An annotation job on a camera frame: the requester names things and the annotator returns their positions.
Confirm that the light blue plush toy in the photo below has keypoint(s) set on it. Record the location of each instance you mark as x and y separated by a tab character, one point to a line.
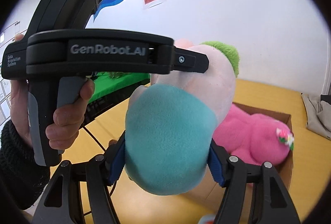
207	219

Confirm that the grey canvas tote bag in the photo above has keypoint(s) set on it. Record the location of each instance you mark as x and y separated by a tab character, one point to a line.
318	113

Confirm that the pink bear plush toy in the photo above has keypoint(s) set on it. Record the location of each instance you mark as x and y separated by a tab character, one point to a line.
254	138

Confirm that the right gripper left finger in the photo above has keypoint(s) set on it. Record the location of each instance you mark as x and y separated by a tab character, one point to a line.
80	190

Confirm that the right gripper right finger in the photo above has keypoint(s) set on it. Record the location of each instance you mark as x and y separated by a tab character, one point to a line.
270	202

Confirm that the teal and pink plush doll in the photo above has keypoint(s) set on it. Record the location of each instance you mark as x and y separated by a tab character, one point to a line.
170	123

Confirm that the black knit sleeve forearm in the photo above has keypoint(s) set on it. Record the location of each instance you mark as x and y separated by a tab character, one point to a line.
23	179

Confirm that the brown cardboard box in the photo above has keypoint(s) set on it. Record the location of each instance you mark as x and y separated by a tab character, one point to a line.
209	194

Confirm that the person's left hand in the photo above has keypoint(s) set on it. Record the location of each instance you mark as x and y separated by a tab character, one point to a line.
66	120

